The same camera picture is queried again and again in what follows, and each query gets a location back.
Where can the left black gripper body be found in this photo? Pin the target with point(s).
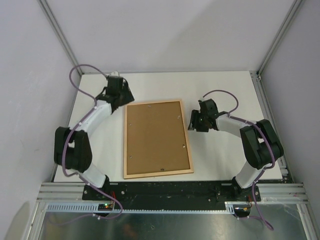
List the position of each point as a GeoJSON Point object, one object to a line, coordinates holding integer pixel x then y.
{"type": "Point", "coordinates": [120, 96]}

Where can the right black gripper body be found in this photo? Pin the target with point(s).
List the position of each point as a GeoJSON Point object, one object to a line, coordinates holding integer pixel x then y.
{"type": "Point", "coordinates": [202, 125]}

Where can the brown frame backing board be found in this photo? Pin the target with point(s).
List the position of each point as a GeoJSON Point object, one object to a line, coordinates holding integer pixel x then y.
{"type": "Point", "coordinates": [155, 137]}

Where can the wooden picture frame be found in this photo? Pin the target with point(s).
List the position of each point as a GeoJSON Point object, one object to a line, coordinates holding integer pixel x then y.
{"type": "Point", "coordinates": [125, 150]}

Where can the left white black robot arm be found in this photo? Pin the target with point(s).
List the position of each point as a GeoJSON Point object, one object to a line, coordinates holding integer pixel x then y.
{"type": "Point", "coordinates": [72, 149]}

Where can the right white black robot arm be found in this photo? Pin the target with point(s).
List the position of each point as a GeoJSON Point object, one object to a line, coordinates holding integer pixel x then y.
{"type": "Point", "coordinates": [261, 145]}

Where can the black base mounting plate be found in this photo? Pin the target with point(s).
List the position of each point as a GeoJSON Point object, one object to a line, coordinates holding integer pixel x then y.
{"type": "Point", "coordinates": [179, 195]}

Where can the shiny metal floor sheet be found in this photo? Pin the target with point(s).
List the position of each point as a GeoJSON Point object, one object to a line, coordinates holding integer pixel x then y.
{"type": "Point", "coordinates": [285, 219]}

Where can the left aluminium corner post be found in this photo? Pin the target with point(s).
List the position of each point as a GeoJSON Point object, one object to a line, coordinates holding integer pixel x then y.
{"type": "Point", "coordinates": [51, 18]}

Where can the aluminium corner post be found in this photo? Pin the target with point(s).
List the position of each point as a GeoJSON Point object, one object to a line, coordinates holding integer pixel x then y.
{"type": "Point", "coordinates": [282, 31]}
{"type": "Point", "coordinates": [51, 18]}

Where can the grey slotted cable duct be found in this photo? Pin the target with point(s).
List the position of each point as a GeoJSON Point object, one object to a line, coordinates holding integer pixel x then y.
{"type": "Point", "coordinates": [90, 208]}

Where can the aluminium front rail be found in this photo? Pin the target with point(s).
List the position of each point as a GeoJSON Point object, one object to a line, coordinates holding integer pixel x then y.
{"type": "Point", "coordinates": [271, 193]}

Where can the right aluminium corner post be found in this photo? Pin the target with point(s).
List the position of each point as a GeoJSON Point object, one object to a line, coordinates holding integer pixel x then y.
{"type": "Point", "coordinates": [282, 31]}

